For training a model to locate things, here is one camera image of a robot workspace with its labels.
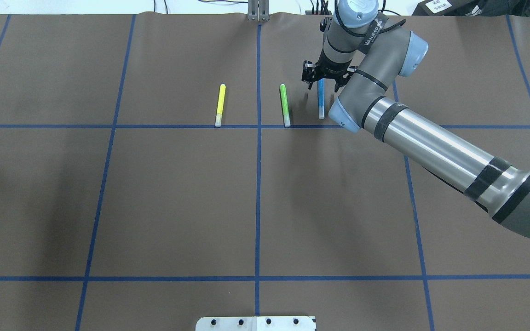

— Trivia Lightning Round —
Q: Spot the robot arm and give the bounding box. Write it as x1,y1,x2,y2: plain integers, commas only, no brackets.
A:
301,0,530,239

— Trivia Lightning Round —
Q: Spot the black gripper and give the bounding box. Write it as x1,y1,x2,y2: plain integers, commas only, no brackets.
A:
301,51,358,92

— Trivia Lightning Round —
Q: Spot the aluminium frame post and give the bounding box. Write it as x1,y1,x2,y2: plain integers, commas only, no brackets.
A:
248,0,271,23

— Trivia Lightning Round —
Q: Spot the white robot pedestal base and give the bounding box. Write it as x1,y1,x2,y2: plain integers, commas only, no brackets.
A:
195,315,317,331

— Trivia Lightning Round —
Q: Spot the green marker pen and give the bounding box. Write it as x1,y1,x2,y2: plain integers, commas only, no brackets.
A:
279,84,291,127

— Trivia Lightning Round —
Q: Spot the yellow marker pen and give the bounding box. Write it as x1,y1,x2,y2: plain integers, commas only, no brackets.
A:
214,83,226,127

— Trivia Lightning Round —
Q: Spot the black box with label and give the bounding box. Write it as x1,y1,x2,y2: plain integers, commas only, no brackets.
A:
412,0,479,17

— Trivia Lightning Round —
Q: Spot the blue marker pen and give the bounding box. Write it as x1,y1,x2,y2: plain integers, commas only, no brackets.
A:
317,79,326,120

